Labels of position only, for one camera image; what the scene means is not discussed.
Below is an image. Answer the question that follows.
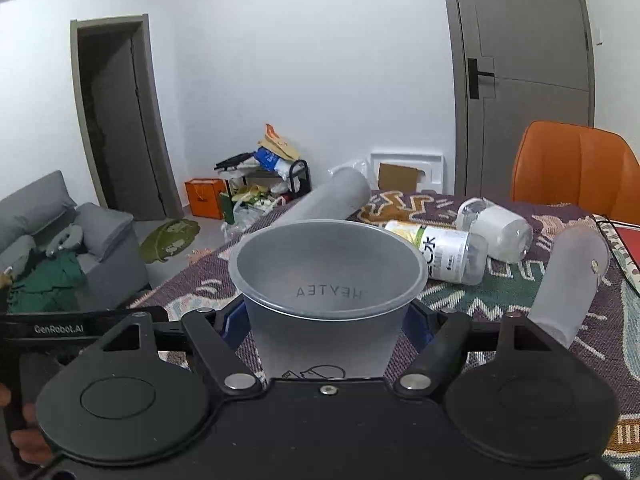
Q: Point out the green cloth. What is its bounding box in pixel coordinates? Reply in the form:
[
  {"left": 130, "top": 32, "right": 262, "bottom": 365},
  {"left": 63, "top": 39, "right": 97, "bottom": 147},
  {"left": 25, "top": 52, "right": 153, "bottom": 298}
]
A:
[{"left": 6, "top": 251, "right": 95, "bottom": 317}]

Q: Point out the grey door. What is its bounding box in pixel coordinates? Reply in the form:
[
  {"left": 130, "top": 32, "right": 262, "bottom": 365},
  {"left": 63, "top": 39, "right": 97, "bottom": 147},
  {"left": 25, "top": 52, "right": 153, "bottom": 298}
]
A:
[{"left": 439, "top": 0, "right": 597, "bottom": 197}]

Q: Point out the clear plastic bag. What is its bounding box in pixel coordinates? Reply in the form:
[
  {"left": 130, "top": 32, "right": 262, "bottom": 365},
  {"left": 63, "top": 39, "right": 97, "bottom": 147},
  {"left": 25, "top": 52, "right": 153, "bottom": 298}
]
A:
[{"left": 221, "top": 199, "right": 267, "bottom": 242}]

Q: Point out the printed tablecloth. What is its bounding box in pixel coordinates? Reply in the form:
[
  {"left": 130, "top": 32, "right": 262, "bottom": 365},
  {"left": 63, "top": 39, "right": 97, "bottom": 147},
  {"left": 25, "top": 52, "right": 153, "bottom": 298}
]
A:
[{"left": 127, "top": 189, "right": 640, "bottom": 480}]

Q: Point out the orange paper bag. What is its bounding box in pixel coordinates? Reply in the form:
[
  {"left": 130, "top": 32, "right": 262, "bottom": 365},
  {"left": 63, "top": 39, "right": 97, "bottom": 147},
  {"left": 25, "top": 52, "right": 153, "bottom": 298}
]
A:
[{"left": 184, "top": 178, "right": 227, "bottom": 220}]

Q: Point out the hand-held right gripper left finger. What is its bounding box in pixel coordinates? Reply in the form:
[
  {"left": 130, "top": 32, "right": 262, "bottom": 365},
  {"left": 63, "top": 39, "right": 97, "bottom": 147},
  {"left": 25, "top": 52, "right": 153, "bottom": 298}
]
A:
[{"left": 101, "top": 296, "right": 269, "bottom": 399}]

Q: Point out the orange chair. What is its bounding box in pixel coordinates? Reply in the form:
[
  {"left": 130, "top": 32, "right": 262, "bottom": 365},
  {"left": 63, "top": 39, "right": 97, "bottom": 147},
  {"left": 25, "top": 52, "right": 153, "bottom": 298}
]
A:
[{"left": 510, "top": 120, "right": 640, "bottom": 227}]

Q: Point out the person's left hand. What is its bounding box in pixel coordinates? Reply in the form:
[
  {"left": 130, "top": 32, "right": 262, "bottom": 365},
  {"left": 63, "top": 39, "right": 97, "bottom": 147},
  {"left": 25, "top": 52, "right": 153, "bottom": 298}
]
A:
[{"left": 0, "top": 384, "right": 54, "bottom": 467}]

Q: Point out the grey sofa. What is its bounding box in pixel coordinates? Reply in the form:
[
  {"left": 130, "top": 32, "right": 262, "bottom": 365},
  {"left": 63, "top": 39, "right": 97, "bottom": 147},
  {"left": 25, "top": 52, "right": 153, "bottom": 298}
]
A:
[{"left": 0, "top": 170, "right": 152, "bottom": 317}]

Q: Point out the dark doorway frame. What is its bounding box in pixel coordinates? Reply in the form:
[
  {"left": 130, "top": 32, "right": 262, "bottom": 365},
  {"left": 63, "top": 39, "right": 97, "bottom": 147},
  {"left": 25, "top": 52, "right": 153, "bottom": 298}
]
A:
[{"left": 69, "top": 14, "right": 184, "bottom": 222}]

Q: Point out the white foam tray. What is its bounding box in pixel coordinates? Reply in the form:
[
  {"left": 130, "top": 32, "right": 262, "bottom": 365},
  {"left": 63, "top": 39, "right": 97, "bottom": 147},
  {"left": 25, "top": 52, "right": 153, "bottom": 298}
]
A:
[{"left": 368, "top": 148, "right": 445, "bottom": 194}]

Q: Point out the black door handle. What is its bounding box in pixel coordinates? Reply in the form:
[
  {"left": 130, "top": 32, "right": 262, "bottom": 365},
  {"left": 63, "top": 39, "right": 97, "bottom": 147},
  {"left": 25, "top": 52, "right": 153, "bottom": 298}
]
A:
[{"left": 467, "top": 58, "right": 496, "bottom": 100}]

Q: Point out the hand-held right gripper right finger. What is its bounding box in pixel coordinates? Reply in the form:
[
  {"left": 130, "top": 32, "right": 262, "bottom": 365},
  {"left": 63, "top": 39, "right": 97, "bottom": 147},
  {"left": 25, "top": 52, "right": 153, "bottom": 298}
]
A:
[{"left": 384, "top": 302, "right": 554, "bottom": 397}]

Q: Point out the brown cardboard piece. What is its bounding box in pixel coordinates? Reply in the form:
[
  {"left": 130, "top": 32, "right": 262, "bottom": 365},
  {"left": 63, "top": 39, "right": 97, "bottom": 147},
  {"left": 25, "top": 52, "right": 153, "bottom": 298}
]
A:
[{"left": 377, "top": 162, "right": 420, "bottom": 191}]

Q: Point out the cluttered black shelf rack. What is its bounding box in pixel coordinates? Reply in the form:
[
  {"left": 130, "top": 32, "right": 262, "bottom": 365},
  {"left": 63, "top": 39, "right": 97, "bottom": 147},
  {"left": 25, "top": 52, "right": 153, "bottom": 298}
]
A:
[{"left": 214, "top": 122, "right": 312, "bottom": 212}]

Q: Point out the clear bottle yellow white label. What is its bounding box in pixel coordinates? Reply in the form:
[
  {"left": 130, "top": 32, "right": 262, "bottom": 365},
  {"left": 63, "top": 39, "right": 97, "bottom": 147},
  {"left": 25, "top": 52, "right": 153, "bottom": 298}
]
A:
[{"left": 383, "top": 220, "right": 489, "bottom": 286}]

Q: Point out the green floor mat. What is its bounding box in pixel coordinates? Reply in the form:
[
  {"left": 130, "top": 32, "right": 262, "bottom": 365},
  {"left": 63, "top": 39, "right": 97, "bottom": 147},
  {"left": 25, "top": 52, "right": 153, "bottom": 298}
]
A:
[{"left": 138, "top": 218, "right": 201, "bottom": 265}]

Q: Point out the frosted plastic cup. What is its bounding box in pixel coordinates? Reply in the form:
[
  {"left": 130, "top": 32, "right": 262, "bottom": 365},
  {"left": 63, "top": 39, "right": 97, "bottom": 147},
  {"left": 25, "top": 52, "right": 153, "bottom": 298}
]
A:
[
  {"left": 279, "top": 166, "right": 372, "bottom": 233},
  {"left": 227, "top": 219, "right": 430, "bottom": 381},
  {"left": 528, "top": 224, "right": 611, "bottom": 349}
]

